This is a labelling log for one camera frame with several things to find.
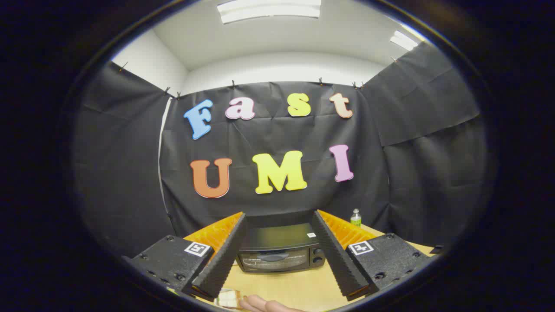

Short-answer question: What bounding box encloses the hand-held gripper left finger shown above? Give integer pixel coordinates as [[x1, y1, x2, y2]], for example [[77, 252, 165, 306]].
[[123, 211, 248, 302]]

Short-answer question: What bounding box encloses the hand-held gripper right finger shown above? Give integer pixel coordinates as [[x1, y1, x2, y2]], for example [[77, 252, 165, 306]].
[[311, 209, 436, 302]]

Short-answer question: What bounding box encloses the small ceiling light panel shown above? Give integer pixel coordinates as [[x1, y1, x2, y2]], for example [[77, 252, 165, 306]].
[[389, 29, 419, 51]]

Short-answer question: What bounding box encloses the long ceiling light panel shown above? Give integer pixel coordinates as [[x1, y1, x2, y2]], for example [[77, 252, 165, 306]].
[[217, 0, 322, 24]]

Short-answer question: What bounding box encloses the black backdrop cloth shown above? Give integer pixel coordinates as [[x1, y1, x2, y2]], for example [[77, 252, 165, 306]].
[[72, 41, 488, 260]]

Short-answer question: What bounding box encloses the white plastic tray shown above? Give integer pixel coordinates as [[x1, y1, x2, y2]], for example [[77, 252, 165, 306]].
[[215, 288, 242, 309]]

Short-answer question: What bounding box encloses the black toaster oven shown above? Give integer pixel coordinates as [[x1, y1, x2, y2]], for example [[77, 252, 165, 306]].
[[235, 222, 326, 273]]

